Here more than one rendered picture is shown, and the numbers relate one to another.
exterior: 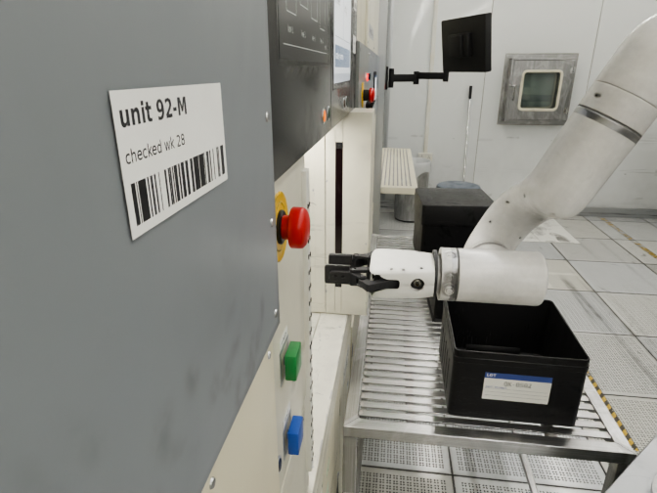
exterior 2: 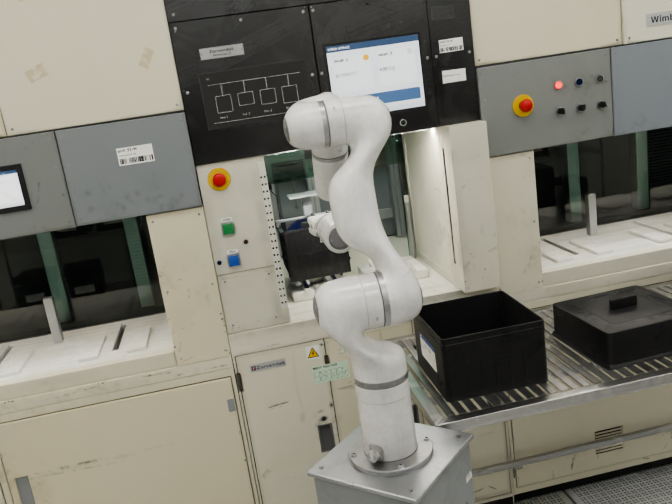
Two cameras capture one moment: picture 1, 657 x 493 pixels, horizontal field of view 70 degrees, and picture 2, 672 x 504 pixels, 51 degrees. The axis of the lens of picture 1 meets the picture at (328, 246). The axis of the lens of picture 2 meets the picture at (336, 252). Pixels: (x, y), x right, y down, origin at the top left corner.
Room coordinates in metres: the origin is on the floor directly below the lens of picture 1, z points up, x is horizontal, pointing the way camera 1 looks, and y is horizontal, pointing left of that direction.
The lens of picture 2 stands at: (0.14, -2.04, 1.60)
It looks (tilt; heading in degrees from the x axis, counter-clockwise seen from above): 14 degrees down; 74
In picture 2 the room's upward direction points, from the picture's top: 8 degrees counter-clockwise
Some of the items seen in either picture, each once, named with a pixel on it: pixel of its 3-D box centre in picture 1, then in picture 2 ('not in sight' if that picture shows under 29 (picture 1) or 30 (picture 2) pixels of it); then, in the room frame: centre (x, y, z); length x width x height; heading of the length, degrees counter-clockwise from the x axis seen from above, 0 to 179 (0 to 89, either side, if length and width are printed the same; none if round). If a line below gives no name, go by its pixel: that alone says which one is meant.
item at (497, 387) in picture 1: (503, 353); (476, 342); (0.97, -0.43, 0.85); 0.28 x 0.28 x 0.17; 82
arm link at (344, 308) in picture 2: not in sight; (359, 329); (0.57, -0.67, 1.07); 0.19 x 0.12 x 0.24; 171
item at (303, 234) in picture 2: not in sight; (312, 237); (0.74, 0.30, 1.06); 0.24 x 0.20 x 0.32; 172
